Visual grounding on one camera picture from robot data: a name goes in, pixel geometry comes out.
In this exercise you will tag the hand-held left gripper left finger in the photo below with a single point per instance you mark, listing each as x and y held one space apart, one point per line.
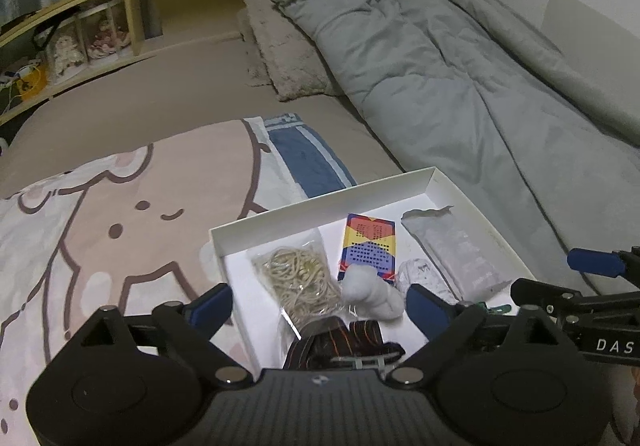
212 308

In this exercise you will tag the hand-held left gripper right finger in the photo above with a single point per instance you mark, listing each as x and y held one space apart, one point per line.
425 308

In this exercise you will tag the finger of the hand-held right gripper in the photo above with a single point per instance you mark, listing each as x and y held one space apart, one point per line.
545 293
595 262

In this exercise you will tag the white packet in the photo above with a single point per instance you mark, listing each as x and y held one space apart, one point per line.
425 273

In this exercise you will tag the green plastic clothes peg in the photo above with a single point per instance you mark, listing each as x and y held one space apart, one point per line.
495 309

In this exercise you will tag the white cotton wad bag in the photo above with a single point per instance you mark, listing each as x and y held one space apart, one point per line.
372 293

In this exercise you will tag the grey plastic packet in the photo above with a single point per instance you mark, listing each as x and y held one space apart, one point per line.
455 251

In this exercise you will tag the blue red yellow card box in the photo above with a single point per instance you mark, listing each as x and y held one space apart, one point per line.
369 246

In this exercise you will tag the dark striped cloth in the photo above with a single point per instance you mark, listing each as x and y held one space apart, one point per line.
345 341

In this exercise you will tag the clear bag of rubber bands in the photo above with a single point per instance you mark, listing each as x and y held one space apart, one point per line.
297 276

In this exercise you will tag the white cardboard box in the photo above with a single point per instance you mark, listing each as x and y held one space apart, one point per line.
320 207

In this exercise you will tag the cartoon printed blanket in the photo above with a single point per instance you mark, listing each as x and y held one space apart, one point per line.
125 206

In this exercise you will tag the grey duvet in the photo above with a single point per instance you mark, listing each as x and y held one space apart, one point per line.
450 76

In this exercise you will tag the fuzzy beige pillow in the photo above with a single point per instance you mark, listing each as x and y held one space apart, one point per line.
290 51
252 61

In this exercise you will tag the doll in clear case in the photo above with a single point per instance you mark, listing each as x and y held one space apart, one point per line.
107 34
67 51

